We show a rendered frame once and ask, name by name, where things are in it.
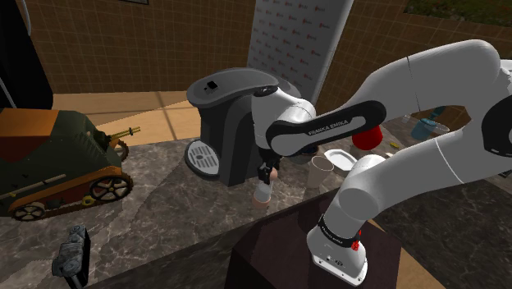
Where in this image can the dark green window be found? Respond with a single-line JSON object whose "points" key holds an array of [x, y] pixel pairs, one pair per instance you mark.
{"points": [[460, 10]]}

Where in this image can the green and orange toy tank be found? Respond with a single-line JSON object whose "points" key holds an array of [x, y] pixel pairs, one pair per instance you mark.
{"points": [[60, 160]]}

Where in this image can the small yellow object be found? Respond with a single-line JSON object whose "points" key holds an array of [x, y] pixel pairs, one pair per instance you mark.
{"points": [[394, 144]]}

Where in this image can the grey coffee machine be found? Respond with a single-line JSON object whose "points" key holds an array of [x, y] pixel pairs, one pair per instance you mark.
{"points": [[230, 132]]}

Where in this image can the white patterned panel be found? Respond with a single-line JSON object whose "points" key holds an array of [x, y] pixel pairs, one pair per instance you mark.
{"points": [[296, 40]]}

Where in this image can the tall black appliance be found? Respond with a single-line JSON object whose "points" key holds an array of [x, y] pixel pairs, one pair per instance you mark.
{"points": [[20, 68]]}

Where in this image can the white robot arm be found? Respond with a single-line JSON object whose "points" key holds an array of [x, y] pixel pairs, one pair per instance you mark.
{"points": [[400, 176]]}

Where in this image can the dark maroon robot stand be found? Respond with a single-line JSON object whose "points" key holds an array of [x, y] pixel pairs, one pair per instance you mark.
{"points": [[276, 248]]}

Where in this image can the red cup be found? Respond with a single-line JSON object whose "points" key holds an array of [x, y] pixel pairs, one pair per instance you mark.
{"points": [[368, 139]]}

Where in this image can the beige cup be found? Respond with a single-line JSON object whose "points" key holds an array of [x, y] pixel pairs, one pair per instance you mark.
{"points": [[318, 172]]}

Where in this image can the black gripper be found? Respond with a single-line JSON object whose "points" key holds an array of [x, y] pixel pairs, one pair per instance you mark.
{"points": [[270, 159]]}

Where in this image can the pink and white bottle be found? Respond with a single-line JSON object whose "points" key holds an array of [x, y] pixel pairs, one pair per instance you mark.
{"points": [[262, 195]]}

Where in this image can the white dish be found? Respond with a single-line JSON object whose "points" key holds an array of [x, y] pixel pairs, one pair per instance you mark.
{"points": [[340, 158]]}

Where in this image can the blue jug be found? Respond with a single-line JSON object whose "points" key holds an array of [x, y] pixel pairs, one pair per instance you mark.
{"points": [[422, 129]]}

